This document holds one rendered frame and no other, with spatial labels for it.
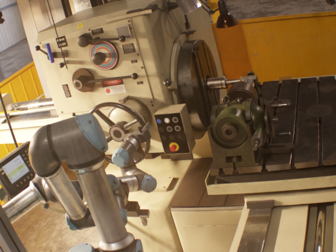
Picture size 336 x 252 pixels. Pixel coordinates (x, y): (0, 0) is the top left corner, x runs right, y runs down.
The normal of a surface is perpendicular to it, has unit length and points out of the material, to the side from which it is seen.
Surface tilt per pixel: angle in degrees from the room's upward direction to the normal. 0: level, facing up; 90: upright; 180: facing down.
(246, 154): 90
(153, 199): 0
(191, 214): 90
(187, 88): 73
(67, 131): 45
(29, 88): 90
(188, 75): 58
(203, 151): 90
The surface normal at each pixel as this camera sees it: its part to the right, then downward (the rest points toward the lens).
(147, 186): 0.56, 0.20
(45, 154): -0.05, 0.44
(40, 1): -0.33, 0.45
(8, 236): 0.92, -0.10
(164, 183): -0.25, -0.89
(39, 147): -0.36, 0.08
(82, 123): -0.11, -0.57
